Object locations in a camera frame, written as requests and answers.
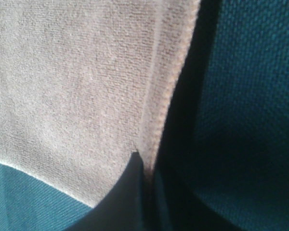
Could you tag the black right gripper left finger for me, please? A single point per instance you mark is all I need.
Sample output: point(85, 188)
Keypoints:
point(122, 208)

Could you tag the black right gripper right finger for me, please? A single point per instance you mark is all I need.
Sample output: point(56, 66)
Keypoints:
point(177, 209)

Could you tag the brown microfiber towel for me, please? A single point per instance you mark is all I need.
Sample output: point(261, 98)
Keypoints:
point(85, 83)

